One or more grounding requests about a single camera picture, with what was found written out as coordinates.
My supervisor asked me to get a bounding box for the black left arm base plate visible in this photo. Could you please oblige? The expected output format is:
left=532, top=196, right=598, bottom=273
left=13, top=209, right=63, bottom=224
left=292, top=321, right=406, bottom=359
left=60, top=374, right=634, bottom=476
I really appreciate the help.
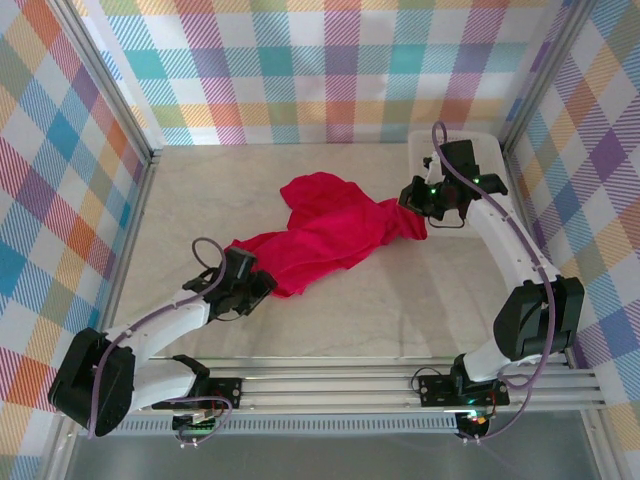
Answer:
left=151, top=377, right=243, bottom=412

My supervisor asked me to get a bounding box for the aluminium frame post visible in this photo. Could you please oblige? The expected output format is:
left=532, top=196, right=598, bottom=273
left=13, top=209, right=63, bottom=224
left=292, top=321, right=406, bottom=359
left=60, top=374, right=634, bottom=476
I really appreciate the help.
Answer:
left=47, top=0, right=164, bottom=166
left=504, top=0, right=596, bottom=146

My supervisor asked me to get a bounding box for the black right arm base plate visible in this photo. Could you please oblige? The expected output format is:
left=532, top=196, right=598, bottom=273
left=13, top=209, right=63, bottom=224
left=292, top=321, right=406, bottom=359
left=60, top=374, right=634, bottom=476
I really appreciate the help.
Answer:
left=417, top=373, right=510, bottom=407

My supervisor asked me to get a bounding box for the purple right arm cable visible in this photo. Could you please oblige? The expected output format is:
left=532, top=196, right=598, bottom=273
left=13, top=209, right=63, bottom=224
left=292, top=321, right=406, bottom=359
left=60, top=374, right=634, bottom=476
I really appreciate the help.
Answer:
left=431, top=121, right=556, bottom=444

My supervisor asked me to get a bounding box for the aluminium side rail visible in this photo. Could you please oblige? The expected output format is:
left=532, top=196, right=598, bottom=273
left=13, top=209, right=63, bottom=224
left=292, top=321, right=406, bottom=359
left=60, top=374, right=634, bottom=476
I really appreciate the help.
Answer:
left=497, top=137, right=576, bottom=369
left=87, top=149, right=162, bottom=376

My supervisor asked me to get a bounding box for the controller board orange connector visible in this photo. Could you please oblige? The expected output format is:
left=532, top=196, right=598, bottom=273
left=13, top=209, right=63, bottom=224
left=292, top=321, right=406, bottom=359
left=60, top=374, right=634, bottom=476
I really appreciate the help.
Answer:
left=457, top=409, right=494, bottom=436

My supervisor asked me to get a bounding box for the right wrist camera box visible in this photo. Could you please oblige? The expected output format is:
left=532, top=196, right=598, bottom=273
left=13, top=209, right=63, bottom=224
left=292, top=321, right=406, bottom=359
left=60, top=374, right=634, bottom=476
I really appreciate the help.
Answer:
left=423, top=152, right=444, bottom=184

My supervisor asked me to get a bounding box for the controller board green connector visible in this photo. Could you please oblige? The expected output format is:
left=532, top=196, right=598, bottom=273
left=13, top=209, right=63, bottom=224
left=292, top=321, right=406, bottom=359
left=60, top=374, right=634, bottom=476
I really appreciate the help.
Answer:
left=172, top=408, right=221, bottom=436

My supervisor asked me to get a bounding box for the red t-shirt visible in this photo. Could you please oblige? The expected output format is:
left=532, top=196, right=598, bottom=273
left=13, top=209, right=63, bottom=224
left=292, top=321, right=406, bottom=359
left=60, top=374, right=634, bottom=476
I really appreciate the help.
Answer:
left=223, top=171, right=429, bottom=300

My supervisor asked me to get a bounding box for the aluminium mounting rail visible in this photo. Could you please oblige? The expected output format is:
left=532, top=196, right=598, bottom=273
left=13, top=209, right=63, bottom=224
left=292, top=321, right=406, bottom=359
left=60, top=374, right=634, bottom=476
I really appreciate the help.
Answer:
left=54, top=364, right=606, bottom=415

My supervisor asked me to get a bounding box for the grey slotted cable duct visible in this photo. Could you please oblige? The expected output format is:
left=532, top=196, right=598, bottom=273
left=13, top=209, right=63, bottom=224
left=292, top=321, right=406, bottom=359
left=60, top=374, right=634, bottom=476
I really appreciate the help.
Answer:
left=79, top=418, right=459, bottom=435

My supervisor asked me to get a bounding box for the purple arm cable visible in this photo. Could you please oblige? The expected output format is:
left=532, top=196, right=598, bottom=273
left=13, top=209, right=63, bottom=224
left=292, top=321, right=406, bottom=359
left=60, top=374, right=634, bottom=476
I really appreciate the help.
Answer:
left=431, top=121, right=556, bottom=444
left=87, top=237, right=234, bottom=447

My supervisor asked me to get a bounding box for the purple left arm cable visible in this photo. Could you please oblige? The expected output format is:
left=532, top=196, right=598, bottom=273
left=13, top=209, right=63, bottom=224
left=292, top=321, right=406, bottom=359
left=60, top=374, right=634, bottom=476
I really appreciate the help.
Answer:
left=87, top=237, right=234, bottom=447

